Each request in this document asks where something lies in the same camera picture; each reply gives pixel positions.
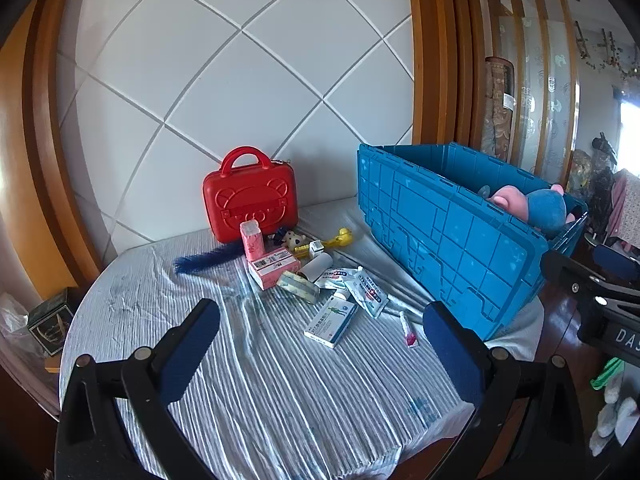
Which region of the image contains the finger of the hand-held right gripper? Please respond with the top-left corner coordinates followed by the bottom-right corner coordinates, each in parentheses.
top-left (541, 250), bottom-right (640, 312)
top-left (594, 244), bottom-right (640, 286)

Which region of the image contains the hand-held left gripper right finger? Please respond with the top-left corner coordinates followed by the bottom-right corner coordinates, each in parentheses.
top-left (422, 301), bottom-right (591, 480)

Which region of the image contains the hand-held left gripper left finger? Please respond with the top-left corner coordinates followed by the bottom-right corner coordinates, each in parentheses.
top-left (54, 298), bottom-right (236, 480)

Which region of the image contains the pink tube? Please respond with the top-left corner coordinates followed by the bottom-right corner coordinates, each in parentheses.
top-left (398, 310), bottom-right (418, 349)

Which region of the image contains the white blue medicine sachet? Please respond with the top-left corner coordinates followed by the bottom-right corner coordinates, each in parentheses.
top-left (315, 267), bottom-right (361, 291)
top-left (345, 266), bottom-right (390, 319)

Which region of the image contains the blue plastic storage crate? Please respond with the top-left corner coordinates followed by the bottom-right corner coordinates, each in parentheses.
top-left (357, 142), bottom-right (590, 342)

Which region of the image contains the white blue medicine box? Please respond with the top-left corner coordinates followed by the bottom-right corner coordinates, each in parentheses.
top-left (304, 297), bottom-right (359, 349)

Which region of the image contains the pale green small box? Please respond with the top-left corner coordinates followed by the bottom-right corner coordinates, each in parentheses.
top-left (277, 270), bottom-right (321, 303)

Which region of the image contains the small white plush bear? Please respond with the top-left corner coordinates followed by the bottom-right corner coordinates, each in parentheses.
top-left (272, 229), bottom-right (308, 251)

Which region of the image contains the yellow duck grabber toy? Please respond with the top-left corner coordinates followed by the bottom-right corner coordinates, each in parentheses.
top-left (294, 228), bottom-right (353, 256)

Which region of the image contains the green plastic item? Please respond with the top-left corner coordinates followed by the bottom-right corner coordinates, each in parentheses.
top-left (590, 357), bottom-right (626, 391)

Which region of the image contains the pink hanging cloth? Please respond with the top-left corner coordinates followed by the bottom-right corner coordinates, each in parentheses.
top-left (606, 170), bottom-right (632, 242)

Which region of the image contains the blue plush toy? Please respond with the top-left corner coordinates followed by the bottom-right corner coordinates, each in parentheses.
top-left (525, 183), bottom-right (577, 235)

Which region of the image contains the white fluffy item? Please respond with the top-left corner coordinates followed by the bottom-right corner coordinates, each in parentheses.
top-left (590, 370), bottom-right (640, 457)

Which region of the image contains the pink plush toy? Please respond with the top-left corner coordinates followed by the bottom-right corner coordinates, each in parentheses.
top-left (487, 186), bottom-right (532, 222)

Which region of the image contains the blue feather brush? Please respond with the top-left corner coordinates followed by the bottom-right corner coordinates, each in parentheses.
top-left (173, 244), bottom-right (246, 276)

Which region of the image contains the pink barcode box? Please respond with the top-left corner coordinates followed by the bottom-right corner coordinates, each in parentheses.
top-left (248, 248), bottom-right (302, 290)

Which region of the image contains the pink tissue pack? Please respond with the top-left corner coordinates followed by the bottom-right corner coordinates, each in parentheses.
top-left (240, 220), bottom-right (264, 261)

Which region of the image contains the black gift box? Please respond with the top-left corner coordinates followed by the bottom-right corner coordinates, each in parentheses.
top-left (27, 287), bottom-right (76, 358)

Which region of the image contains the white paper roll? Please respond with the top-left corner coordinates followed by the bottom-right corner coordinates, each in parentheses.
top-left (298, 252), bottom-right (333, 283)

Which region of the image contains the red bear suitcase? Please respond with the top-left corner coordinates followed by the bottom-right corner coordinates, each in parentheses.
top-left (202, 146), bottom-right (300, 242)

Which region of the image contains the rolled patterned carpet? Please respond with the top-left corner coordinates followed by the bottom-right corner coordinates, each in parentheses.
top-left (484, 56), bottom-right (516, 163)

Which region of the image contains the clear plastic bag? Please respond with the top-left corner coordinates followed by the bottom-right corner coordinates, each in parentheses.
top-left (0, 292), bottom-right (31, 346)

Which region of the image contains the frosted glass slatted partition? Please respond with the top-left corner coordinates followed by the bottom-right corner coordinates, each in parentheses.
top-left (482, 0), bottom-right (581, 186)

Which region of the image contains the wooden pillar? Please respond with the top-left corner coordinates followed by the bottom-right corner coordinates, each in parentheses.
top-left (405, 0), bottom-right (487, 150)

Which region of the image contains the curved wooden frame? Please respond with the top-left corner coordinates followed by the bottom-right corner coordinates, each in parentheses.
top-left (22, 0), bottom-right (117, 273)

